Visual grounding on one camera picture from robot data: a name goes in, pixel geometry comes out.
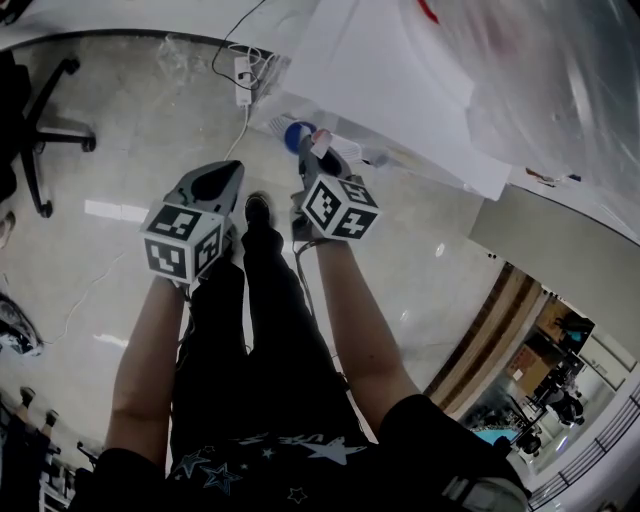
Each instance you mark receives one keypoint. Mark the person's black shoe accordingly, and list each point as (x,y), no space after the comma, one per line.
(257,207)

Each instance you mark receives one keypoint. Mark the blue cup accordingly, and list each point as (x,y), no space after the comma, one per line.
(294,137)

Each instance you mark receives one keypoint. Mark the black round base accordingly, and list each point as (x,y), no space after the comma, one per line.
(15,325)

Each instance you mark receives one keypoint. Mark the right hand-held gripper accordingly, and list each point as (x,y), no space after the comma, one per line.
(330,205)

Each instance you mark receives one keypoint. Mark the black office chair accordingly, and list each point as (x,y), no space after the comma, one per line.
(30,130)

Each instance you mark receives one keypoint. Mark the person's black trousers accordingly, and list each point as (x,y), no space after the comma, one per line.
(270,340)

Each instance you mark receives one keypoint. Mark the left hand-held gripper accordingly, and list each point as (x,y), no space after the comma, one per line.
(200,200)

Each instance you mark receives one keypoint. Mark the white and red item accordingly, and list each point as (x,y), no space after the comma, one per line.
(321,141)

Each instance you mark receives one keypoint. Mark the person's right forearm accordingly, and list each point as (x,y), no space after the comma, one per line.
(355,320)

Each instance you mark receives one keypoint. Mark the white paper sheet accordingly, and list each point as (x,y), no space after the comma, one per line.
(380,80)

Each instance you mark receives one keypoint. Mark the white power strip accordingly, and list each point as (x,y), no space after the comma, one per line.
(242,80)

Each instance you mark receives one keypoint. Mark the person's black star-print shirt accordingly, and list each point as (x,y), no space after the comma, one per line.
(280,475)

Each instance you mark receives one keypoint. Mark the person's left forearm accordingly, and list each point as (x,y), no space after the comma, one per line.
(145,350)

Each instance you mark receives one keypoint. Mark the clear plastic sheet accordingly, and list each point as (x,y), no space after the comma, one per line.
(560,90)

